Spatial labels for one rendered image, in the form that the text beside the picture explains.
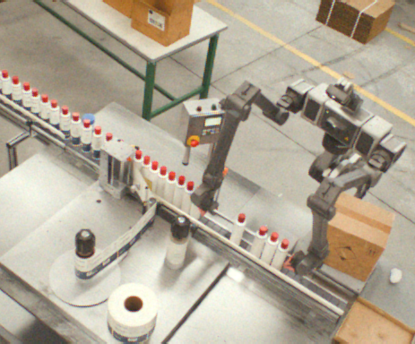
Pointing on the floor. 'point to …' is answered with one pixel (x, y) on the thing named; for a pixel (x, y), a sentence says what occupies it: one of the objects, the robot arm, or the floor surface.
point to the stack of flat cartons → (356, 17)
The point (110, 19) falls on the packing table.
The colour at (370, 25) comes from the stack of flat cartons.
